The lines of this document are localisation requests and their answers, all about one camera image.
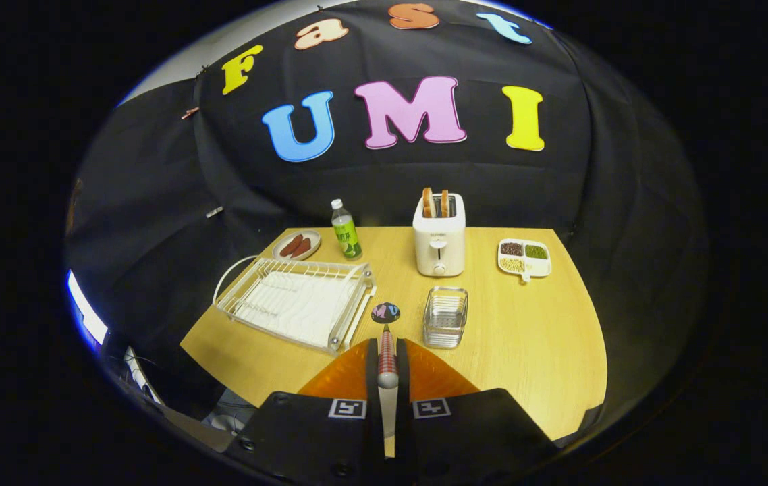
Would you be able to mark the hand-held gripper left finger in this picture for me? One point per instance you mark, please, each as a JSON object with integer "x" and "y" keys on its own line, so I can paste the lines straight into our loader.
{"x": 310, "y": 439}

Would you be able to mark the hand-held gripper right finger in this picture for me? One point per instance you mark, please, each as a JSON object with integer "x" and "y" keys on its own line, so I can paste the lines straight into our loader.
{"x": 478, "y": 439}

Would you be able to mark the white divided bean dish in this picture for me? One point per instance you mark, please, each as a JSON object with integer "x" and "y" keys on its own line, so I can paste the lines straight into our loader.
{"x": 539, "y": 268}

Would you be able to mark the small plate with meat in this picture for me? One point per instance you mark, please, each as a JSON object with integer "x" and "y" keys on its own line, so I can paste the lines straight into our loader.
{"x": 314, "y": 237}

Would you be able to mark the reddish brown meat piece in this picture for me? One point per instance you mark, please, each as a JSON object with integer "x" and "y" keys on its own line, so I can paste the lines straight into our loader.
{"x": 302, "y": 248}
{"x": 291, "y": 246}

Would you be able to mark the clear green label bottle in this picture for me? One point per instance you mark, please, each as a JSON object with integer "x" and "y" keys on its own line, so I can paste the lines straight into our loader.
{"x": 347, "y": 236}

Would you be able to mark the white toaster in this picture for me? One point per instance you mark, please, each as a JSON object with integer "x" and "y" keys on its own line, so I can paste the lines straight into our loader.
{"x": 439, "y": 236}

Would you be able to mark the brown bread slice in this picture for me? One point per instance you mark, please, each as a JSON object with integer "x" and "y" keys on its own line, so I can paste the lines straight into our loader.
{"x": 428, "y": 202}
{"x": 445, "y": 204}

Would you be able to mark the small white tag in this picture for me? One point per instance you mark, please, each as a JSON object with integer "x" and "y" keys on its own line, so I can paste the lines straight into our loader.
{"x": 214, "y": 212}

